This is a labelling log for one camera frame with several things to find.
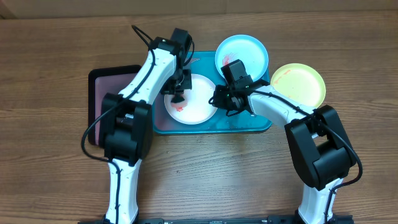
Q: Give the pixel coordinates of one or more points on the white plastic plate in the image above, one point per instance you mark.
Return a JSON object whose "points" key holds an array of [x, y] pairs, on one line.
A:
{"points": [[195, 108]]}

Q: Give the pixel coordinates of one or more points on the black rectangular tray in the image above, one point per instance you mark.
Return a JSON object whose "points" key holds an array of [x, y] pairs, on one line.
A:
{"points": [[107, 80]]}

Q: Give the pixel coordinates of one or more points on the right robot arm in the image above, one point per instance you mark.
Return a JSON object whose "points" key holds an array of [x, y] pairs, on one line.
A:
{"points": [[321, 152]]}

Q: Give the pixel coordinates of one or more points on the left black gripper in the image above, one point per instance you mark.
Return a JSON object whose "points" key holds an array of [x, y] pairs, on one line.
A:
{"points": [[188, 85]]}

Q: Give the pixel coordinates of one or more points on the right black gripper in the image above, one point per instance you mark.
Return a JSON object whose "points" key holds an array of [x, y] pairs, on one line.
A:
{"points": [[222, 104]]}

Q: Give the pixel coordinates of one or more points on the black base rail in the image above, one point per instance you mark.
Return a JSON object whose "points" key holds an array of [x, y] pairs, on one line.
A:
{"points": [[272, 219]]}

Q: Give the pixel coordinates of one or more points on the light blue plastic plate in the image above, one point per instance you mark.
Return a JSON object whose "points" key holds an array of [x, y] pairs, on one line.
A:
{"points": [[247, 49]]}

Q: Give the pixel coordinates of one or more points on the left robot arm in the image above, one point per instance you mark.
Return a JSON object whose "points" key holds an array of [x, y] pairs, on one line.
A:
{"points": [[125, 123]]}

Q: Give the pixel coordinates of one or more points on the green and orange sponge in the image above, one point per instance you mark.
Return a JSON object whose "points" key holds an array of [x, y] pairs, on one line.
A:
{"points": [[177, 98]]}

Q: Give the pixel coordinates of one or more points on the teal plastic tray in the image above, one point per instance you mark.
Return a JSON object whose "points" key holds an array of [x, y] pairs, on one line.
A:
{"points": [[203, 63]]}

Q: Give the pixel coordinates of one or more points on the yellow-green plastic plate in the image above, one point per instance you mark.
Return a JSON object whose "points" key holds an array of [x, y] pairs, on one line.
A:
{"points": [[300, 83]]}

